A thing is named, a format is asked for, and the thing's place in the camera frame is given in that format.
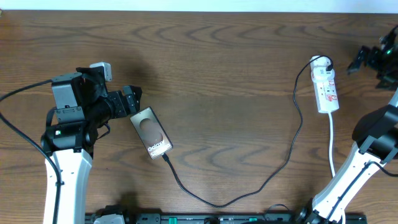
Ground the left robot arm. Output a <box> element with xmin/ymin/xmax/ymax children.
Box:
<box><xmin>41</xmin><ymin>62</ymin><xmax>142</xmax><ymax>223</ymax></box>

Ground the white USB charger plug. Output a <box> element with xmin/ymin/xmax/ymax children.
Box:
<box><xmin>310</xmin><ymin>55</ymin><xmax>333</xmax><ymax>72</ymax></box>

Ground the black charger cable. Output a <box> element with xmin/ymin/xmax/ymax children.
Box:
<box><xmin>160</xmin><ymin>55</ymin><xmax>335</xmax><ymax>208</ymax></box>

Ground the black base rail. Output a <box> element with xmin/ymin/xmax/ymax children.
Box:
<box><xmin>85</xmin><ymin>205</ymin><xmax>368</xmax><ymax>224</ymax></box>

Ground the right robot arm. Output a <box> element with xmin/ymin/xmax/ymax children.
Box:
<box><xmin>293</xmin><ymin>27</ymin><xmax>397</xmax><ymax>223</ymax></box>

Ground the white power strip cord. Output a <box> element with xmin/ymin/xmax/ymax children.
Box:
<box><xmin>328</xmin><ymin>112</ymin><xmax>346</xmax><ymax>224</ymax></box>

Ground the white power strip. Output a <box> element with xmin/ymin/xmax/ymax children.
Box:
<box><xmin>310</xmin><ymin>67</ymin><xmax>339</xmax><ymax>114</ymax></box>

